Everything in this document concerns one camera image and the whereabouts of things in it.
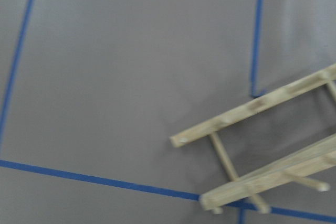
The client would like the wooden dish rack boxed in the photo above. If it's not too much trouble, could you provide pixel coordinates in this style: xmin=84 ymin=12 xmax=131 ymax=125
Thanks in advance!
xmin=170 ymin=65 xmax=335 ymax=214

